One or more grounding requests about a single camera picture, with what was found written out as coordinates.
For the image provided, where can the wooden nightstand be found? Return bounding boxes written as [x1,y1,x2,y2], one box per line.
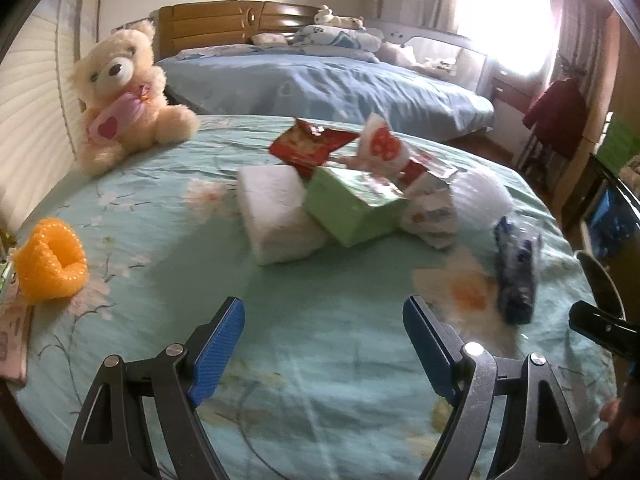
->
[487,70,533,112]

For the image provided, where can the white ribbed headboard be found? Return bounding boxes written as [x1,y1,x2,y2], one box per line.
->
[0,25,82,241]

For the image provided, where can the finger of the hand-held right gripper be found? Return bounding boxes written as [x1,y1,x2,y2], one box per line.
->
[568,301,640,361]

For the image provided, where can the pink plush toy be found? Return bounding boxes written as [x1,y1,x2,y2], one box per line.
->
[380,42,417,67]

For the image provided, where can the grey bed guard rail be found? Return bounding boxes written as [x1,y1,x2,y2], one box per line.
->
[365,17,490,95]

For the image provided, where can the bright window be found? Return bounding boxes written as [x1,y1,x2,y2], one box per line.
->
[457,0,563,81]

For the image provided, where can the red snack bag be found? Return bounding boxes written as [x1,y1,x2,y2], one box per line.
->
[269,118,358,178]

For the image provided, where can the pink notebook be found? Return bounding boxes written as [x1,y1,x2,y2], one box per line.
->
[0,304,34,387]

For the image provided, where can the stack of green boxes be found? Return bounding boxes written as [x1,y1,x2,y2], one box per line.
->
[597,115,640,162]

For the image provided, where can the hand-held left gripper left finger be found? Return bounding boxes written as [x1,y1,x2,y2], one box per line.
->
[62,296,247,480]

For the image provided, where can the green cardboard box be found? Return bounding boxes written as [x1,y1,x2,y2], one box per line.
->
[304,166,408,247]

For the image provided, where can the cream teddy bear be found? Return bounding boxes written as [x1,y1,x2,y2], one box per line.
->
[70,21,201,177]

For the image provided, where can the white trash bin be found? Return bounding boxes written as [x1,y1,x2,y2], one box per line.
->
[575,250,628,322]

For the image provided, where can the bed with teal floral sheet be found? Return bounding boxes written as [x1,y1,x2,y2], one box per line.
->
[10,114,618,480]

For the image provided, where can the bed with blue sheet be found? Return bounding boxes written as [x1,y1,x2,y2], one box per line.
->
[155,45,496,142]

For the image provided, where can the white and red wrapper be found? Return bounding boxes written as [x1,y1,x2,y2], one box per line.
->
[340,114,416,181]

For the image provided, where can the person's right hand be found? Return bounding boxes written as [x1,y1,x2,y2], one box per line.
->
[585,399,640,477]

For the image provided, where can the dark red jacket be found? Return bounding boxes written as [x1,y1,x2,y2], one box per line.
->
[522,77,588,159]

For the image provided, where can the white plastic bag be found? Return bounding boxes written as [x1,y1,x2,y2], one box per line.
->
[447,165,516,233]

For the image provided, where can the wooden headboard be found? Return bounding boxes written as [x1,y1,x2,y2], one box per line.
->
[150,1,326,61]

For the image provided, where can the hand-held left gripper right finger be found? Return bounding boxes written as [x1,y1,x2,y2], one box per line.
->
[402,295,588,480]

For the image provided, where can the orange spiky cup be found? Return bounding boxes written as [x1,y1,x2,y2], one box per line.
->
[12,217,88,305]

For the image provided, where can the blue and white pillow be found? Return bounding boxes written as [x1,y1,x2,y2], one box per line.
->
[292,25,383,63]

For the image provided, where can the white printed wrapper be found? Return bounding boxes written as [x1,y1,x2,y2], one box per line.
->
[400,192,458,251]

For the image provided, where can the white tissue pack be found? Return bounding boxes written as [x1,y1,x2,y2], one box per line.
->
[236,165,328,266]

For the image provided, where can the blue snack wrapper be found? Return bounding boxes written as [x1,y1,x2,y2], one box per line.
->
[494,216,543,325]

